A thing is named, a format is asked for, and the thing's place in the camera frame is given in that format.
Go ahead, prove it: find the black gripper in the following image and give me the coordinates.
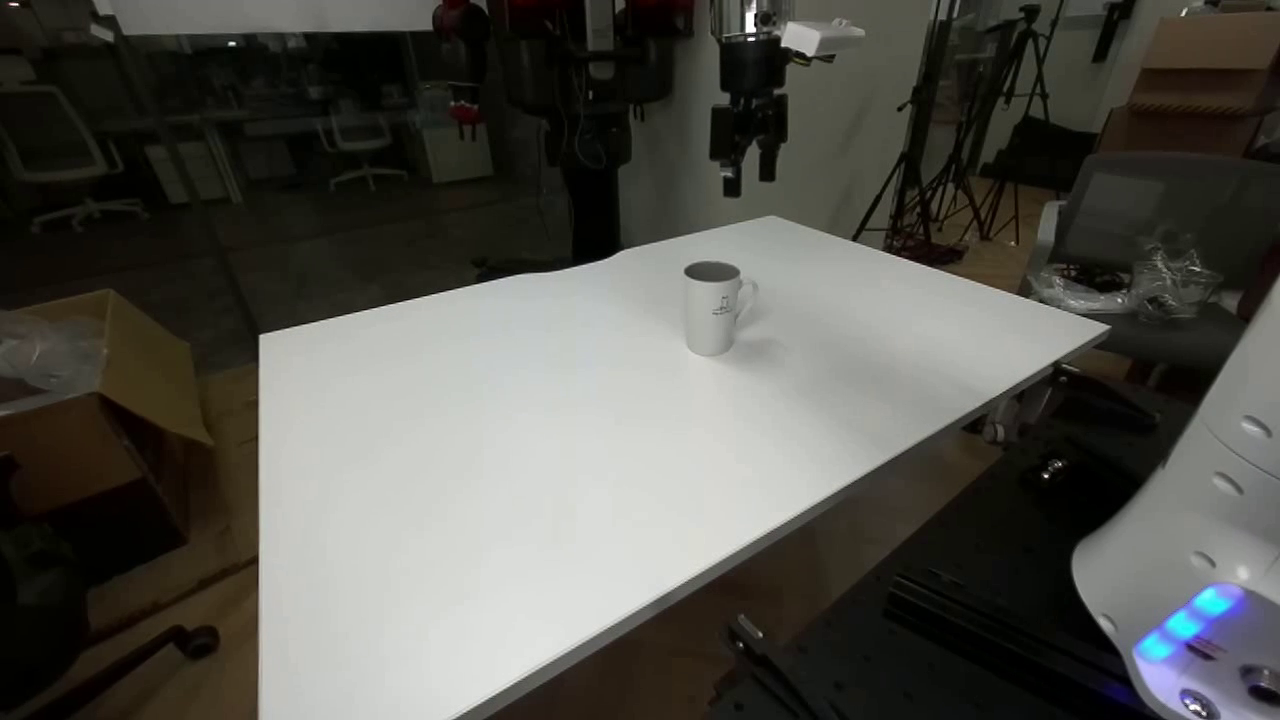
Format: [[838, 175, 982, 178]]
[[709, 35, 792, 200]]

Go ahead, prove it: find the white ceramic mug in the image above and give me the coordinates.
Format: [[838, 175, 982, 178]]
[[681, 257, 763, 358]]

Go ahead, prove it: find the black tripod stand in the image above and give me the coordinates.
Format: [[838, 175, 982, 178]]
[[854, 0, 971, 268], [957, 3, 1074, 252]]

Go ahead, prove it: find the white storage cabinet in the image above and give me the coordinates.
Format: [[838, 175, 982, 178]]
[[413, 74, 500, 191]]

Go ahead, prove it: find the white mesh office chair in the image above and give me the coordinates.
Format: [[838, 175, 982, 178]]
[[318, 105, 413, 196], [0, 78, 154, 237]]

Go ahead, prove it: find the closed brown cardboard box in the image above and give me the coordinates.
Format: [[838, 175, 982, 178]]
[[1140, 7, 1280, 110], [1097, 105, 1280, 162]]

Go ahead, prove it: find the crumpled clear plastic bag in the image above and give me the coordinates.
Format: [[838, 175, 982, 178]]
[[1033, 230, 1215, 325]]

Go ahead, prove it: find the grey padded chair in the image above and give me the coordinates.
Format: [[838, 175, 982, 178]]
[[1033, 151, 1280, 392]]

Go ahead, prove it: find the white whiteboard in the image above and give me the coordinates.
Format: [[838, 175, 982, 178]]
[[94, 0, 443, 40]]

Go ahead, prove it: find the open brown cardboard box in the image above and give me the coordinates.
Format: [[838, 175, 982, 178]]
[[0, 284, 258, 640]]

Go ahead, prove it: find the clear plastic sheet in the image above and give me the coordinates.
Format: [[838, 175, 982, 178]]
[[0, 311, 113, 392]]

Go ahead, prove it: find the black rod with knob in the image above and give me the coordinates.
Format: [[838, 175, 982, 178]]
[[24, 620, 226, 720]]

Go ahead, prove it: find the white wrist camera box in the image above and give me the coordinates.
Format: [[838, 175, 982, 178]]
[[776, 14, 873, 65]]

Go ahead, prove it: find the black hanging strap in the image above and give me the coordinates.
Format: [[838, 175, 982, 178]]
[[1087, 0, 1140, 65]]

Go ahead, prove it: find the black metal rail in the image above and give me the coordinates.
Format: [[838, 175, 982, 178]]
[[885, 573, 1125, 711]]

